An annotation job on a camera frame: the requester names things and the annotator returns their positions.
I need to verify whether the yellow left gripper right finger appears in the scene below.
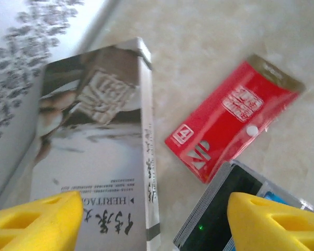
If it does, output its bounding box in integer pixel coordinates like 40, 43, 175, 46
229, 192, 314, 251

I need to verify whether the black card stack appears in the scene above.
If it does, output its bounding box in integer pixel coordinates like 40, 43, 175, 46
172, 162, 264, 248

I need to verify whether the grey cover book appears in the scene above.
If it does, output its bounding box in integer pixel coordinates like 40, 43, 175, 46
28, 36, 162, 251

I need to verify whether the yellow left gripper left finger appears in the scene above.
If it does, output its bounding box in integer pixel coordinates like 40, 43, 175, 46
0, 190, 84, 251

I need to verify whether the red card packet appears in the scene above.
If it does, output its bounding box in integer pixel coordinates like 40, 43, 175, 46
164, 53, 306, 185

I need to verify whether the blue card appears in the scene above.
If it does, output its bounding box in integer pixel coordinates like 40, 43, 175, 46
257, 189, 287, 203

